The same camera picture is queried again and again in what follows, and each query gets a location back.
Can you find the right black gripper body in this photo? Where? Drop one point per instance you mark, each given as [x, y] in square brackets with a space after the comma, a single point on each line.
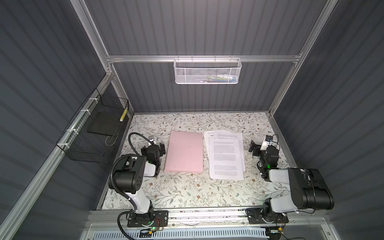
[258, 150]

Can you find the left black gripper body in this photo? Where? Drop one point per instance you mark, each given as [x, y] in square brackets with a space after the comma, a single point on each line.
[157, 148]

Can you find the pink folder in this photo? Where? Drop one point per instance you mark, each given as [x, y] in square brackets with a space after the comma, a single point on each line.
[185, 153]

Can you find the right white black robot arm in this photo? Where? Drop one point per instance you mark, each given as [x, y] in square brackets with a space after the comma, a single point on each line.
[308, 189]

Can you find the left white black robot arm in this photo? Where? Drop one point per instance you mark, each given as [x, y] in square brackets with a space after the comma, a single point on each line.
[126, 179]

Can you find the stack of printed papers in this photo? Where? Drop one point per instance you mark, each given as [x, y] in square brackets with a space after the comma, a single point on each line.
[226, 155]

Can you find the yellow marker pen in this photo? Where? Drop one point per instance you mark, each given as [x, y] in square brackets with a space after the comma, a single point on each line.
[123, 114]

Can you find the black foam pad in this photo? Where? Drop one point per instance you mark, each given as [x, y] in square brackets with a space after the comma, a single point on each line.
[105, 124]

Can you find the pens in white basket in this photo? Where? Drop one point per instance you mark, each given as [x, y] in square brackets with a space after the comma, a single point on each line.
[220, 79]

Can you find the black wire wall basket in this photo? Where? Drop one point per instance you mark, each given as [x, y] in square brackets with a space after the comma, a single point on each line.
[79, 145]

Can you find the white vented cable duct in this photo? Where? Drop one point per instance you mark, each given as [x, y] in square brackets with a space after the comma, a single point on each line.
[202, 233]

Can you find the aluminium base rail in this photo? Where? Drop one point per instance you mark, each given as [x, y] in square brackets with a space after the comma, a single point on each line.
[203, 217]

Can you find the white mesh wall basket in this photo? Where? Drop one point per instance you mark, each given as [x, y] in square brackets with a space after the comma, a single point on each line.
[191, 71]

